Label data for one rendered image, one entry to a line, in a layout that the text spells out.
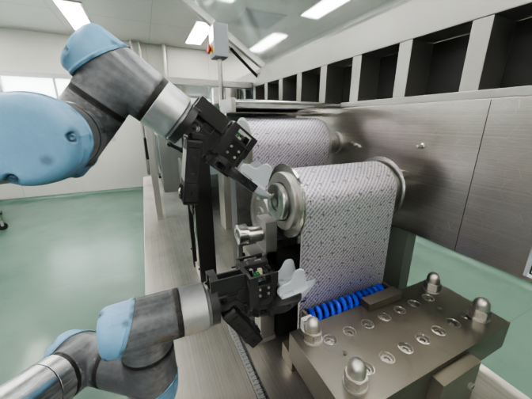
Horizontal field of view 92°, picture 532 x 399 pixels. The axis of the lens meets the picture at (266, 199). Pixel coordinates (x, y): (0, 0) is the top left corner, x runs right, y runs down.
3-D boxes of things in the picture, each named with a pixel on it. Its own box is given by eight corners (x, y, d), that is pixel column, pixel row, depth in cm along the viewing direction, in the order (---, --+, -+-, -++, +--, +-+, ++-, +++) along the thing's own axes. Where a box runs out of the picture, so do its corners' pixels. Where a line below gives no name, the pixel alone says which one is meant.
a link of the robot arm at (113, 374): (135, 366, 48) (126, 320, 45) (189, 379, 46) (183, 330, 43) (101, 411, 41) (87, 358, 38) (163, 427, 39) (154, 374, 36)
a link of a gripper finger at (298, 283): (324, 266, 47) (280, 278, 44) (323, 294, 49) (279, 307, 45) (315, 258, 50) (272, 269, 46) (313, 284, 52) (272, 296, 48)
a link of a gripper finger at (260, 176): (290, 180, 48) (253, 150, 44) (272, 207, 48) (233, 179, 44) (283, 177, 51) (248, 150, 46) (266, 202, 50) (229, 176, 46)
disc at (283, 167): (267, 221, 59) (267, 157, 55) (269, 221, 60) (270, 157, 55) (302, 251, 47) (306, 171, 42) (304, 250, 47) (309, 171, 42)
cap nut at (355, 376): (336, 378, 39) (339, 355, 37) (355, 368, 40) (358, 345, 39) (354, 400, 35) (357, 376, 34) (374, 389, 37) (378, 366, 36)
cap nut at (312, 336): (298, 334, 46) (298, 313, 45) (314, 328, 48) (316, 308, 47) (309, 350, 43) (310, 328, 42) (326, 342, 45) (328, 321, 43)
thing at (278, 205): (278, 229, 50) (264, 203, 55) (287, 227, 51) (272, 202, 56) (287, 200, 45) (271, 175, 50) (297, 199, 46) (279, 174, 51)
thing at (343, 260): (297, 314, 53) (301, 232, 47) (380, 285, 62) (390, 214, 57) (298, 316, 52) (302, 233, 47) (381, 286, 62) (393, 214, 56)
